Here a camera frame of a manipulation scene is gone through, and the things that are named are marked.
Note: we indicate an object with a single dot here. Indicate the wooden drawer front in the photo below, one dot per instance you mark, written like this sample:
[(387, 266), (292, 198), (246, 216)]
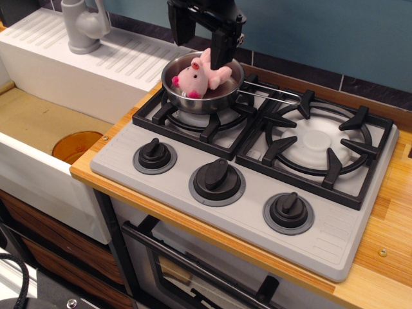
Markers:
[(59, 248)]

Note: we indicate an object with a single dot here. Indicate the black right burner grate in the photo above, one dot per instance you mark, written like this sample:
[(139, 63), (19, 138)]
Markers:
[(333, 151)]

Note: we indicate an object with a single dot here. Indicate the stainless steel pan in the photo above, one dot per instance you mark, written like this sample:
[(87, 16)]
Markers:
[(216, 100)]

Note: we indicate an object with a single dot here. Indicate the black left burner grate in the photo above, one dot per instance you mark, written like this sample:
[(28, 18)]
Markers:
[(221, 134)]

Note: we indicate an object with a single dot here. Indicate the white toy sink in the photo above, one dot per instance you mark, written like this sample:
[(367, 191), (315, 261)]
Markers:
[(48, 92)]

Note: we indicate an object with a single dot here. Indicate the black oven door handle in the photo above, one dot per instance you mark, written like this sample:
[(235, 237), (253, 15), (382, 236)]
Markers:
[(190, 265)]

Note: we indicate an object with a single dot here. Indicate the grey toy stove top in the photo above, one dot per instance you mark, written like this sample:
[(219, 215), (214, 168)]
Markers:
[(327, 248)]

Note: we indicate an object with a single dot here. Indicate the pink stuffed pig toy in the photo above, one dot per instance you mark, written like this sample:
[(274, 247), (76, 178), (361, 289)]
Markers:
[(198, 77)]

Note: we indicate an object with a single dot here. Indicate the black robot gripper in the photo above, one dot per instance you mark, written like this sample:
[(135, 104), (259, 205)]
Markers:
[(212, 15)]

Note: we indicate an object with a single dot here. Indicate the black burner grate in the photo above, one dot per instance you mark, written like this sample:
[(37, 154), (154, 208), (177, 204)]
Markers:
[(221, 134), (333, 151)]

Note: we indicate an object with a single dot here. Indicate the black left stove knob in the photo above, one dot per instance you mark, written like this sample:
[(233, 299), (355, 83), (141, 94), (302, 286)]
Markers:
[(154, 158)]

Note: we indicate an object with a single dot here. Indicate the orange plastic bowl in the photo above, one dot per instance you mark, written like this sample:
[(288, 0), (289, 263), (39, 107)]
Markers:
[(70, 148)]

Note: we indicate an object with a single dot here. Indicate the black middle stove knob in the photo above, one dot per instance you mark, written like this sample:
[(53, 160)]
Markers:
[(217, 184)]

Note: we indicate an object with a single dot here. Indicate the toy oven door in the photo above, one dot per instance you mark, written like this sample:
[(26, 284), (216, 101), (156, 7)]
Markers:
[(184, 271)]

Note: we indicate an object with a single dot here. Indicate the black right stove knob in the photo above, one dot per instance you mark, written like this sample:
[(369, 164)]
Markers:
[(288, 213)]

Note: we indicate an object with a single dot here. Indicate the black stove knob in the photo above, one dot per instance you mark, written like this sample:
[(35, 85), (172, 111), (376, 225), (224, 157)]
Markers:
[(288, 213), (217, 184), (154, 158)]

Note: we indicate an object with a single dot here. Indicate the grey toy faucet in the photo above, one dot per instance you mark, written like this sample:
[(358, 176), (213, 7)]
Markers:
[(84, 28)]

